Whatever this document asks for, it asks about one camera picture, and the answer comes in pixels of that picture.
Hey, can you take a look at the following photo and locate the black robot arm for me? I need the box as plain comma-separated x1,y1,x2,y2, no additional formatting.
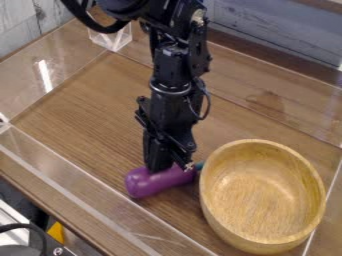
60,0,212,173

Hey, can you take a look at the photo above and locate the brown wooden bowl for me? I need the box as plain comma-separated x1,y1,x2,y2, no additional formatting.
199,139,326,255

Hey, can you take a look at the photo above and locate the clear acrylic corner bracket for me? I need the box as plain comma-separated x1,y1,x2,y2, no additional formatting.
88,13,132,52

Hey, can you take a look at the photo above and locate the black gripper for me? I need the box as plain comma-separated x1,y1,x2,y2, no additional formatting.
136,81,211,173

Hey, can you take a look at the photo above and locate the black cable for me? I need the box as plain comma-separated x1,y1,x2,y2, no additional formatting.
0,223,48,256

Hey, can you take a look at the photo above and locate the clear acrylic tray wall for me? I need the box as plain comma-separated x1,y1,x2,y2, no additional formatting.
0,22,342,256

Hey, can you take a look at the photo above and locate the purple toy eggplant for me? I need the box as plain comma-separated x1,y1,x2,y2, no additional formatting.
124,162,204,198

